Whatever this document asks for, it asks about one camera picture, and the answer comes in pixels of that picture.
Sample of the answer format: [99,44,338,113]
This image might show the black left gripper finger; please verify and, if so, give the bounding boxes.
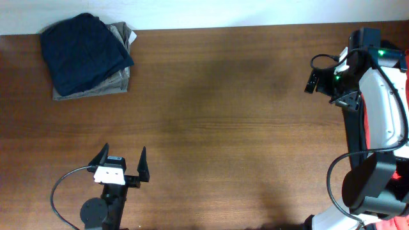
[137,146,150,182]
[88,143,109,166]

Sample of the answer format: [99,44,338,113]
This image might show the dark navy blue shorts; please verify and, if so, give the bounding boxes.
[40,13,134,96]

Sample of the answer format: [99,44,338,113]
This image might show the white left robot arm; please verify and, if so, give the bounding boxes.
[80,144,150,230]

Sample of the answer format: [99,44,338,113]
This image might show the folded grey cargo shorts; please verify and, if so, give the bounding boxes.
[52,22,137,101]

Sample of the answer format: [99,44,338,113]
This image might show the red t-shirt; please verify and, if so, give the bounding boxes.
[357,49,408,219]

